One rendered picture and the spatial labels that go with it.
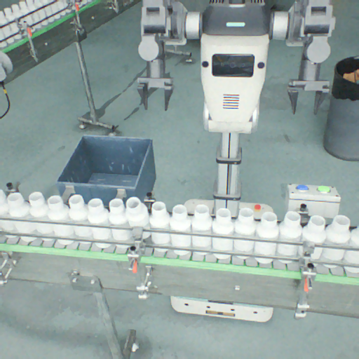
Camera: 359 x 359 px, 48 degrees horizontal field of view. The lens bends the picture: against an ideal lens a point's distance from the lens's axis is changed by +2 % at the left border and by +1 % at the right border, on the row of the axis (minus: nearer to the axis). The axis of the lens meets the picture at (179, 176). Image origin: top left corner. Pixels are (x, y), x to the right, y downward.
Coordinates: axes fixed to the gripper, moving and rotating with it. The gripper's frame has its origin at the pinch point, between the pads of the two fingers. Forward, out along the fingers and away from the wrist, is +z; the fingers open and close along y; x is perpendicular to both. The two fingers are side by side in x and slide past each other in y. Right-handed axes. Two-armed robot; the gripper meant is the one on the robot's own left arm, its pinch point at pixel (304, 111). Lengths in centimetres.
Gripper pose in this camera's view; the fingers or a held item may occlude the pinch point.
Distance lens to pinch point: 126.2
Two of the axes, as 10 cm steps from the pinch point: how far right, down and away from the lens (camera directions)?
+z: -0.2, 9.5, 3.2
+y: 10.0, 0.3, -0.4
